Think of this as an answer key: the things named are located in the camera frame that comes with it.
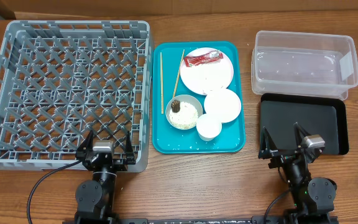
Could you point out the grey bowl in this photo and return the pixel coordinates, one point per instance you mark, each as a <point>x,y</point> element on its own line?
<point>186,98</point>

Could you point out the left wooden chopstick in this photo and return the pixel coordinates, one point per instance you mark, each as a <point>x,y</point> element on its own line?
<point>161,83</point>

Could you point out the white cup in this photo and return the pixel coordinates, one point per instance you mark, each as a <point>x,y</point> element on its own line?
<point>208,127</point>

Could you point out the right wooden chopstick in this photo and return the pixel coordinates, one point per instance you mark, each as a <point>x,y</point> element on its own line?
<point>178,74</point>

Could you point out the small pink white bowl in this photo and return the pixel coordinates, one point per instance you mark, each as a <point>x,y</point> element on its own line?
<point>224,104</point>

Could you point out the clear plastic waste bin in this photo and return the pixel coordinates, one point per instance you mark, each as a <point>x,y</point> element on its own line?
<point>306,64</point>

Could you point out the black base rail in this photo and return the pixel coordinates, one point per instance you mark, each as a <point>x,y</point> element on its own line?
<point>252,220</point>

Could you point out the brown food piece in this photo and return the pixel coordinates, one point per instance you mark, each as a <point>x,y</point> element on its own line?
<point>175,106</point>

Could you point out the teal plastic serving tray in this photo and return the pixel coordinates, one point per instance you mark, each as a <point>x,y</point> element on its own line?
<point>169,140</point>

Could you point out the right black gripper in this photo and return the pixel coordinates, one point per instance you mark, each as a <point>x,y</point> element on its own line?
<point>267,150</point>

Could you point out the red snack wrapper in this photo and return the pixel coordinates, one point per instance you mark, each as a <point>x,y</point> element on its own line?
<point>210,57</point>

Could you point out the black rectangular tray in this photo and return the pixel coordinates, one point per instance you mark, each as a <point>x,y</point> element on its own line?
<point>323,116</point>

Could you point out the pile of white rice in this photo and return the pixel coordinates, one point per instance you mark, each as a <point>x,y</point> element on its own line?
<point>185,118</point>

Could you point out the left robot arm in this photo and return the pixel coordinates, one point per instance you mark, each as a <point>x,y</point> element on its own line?
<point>95,197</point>

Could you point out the large white plate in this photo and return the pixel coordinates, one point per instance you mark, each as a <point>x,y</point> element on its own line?
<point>205,78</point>

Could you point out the wooden chopstick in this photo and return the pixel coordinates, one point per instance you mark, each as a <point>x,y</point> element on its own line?
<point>178,74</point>
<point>161,83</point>

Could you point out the grey plastic dishwasher rack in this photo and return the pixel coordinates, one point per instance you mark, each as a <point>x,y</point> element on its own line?
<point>60,80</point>

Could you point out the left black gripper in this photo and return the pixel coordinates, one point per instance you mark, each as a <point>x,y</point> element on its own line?
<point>103,157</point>

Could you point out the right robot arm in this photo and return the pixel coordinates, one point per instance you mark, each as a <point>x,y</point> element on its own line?
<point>313,198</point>

